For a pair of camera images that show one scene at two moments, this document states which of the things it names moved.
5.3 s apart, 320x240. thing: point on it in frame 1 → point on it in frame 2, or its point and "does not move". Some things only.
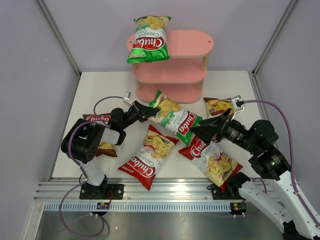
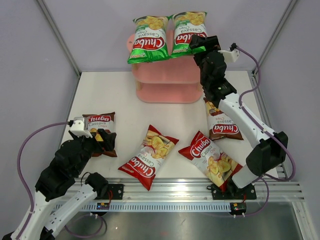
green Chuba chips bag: [173, 117] → [186, 25]
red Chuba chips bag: [143, 166] does not move
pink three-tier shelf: [180, 78] does not move
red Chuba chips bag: [217, 166] does not move
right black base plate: [231, 194] does not move
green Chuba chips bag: [150, 39] does not move
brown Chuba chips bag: [104, 149] does not move
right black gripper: [206, 133] → [211, 44]
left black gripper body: [137, 112] → [90, 146]
